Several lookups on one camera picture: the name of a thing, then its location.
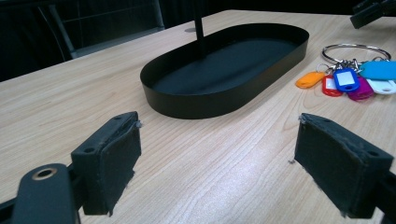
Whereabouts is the black oval tray with post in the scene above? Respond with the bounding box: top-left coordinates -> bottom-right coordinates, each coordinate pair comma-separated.
139,0 -> 310,120

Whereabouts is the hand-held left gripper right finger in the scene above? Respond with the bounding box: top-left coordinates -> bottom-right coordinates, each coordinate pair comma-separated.
293,112 -> 395,219

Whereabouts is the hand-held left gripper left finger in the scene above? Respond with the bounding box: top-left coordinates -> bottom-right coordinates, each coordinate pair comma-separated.
70,111 -> 143,217

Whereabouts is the dark chair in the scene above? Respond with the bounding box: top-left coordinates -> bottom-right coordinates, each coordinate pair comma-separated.
36,0 -> 166,61

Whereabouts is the metal ring with coloured key tags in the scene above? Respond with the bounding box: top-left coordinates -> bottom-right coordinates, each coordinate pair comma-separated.
294,43 -> 396,102

